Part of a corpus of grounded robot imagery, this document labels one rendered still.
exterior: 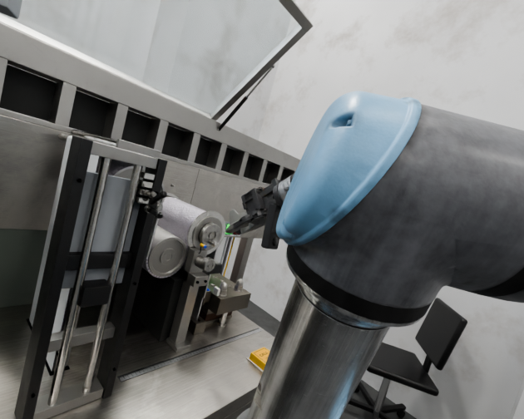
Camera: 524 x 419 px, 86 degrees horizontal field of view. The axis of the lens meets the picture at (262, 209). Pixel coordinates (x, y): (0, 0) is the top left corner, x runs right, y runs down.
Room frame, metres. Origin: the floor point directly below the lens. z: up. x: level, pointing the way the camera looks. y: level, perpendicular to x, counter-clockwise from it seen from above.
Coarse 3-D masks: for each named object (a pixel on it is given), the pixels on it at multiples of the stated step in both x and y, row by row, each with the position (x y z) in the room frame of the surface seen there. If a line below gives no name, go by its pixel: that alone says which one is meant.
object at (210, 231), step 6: (210, 222) 0.88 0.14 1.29; (204, 228) 0.85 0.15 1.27; (210, 228) 0.86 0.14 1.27; (216, 228) 0.88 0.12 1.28; (204, 234) 0.84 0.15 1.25; (210, 234) 0.86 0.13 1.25; (216, 234) 0.88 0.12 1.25; (204, 240) 0.85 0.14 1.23; (216, 240) 0.89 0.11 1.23; (210, 246) 0.87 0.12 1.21
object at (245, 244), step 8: (240, 240) 1.82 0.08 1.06; (248, 240) 1.80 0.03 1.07; (240, 248) 1.81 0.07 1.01; (248, 248) 1.81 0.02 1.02; (240, 256) 1.80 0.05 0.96; (248, 256) 1.83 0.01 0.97; (240, 264) 1.79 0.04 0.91; (232, 272) 1.82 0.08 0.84; (240, 272) 1.80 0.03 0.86; (232, 280) 1.81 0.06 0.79
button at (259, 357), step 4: (260, 348) 0.89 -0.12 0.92; (264, 348) 0.90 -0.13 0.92; (252, 352) 0.85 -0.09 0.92; (256, 352) 0.86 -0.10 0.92; (260, 352) 0.87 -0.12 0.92; (264, 352) 0.87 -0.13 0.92; (268, 352) 0.88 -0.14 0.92; (252, 356) 0.85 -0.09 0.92; (256, 356) 0.84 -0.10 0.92; (260, 356) 0.85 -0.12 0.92; (264, 356) 0.85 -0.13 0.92; (268, 356) 0.86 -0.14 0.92; (252, 360) 0.85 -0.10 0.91; (256, 360) 0.84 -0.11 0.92; (260, 360) 0.83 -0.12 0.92; (264, 360) 0.83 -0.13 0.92; (256, 364) 0.83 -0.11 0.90; (260, 364) 0.82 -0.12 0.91; (264, 364) 0.82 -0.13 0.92
